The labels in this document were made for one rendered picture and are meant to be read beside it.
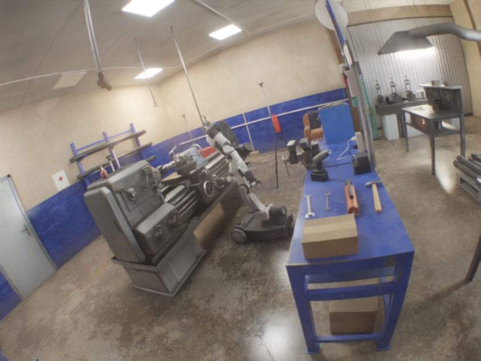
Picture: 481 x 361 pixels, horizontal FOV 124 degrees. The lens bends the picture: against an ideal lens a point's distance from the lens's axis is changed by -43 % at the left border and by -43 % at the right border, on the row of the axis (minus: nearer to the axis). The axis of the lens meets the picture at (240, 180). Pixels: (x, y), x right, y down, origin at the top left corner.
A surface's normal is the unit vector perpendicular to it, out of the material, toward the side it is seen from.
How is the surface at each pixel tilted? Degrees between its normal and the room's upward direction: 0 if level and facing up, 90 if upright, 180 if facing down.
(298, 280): 90
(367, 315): 90
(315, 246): 90
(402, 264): 90
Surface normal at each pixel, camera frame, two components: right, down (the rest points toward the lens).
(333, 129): -0.33, 0.39
